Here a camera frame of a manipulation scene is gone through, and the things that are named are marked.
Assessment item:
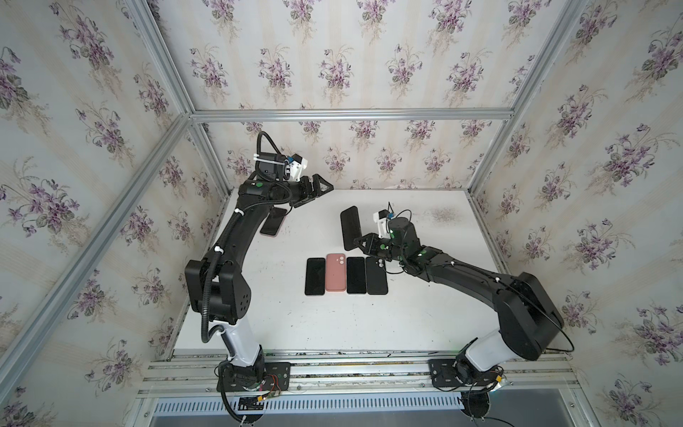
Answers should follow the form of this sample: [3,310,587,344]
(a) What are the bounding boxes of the black phone case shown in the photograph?
[365,257,389,295]

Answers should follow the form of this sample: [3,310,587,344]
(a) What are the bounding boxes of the black pad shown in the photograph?
[346,257,366,295]

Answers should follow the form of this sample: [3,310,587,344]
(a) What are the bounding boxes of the pink phone case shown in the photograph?
[325,254,347,292]

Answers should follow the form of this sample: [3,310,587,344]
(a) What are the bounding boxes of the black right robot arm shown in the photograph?
[341,213,564,384]

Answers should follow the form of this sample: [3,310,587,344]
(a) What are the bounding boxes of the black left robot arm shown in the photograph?
[184,153,334,384]

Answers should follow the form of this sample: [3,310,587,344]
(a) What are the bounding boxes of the black phone pink edge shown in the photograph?
[260,207,288,237]

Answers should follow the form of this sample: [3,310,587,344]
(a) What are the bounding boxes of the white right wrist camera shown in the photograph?
[373,209,394,239]

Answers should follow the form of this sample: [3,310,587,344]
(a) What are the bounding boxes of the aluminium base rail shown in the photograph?
[135,349,580,399]

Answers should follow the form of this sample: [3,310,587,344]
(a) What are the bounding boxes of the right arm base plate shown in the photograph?
[428,359,503,389]

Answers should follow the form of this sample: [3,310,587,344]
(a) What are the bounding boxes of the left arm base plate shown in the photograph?
[215,361,292,392]

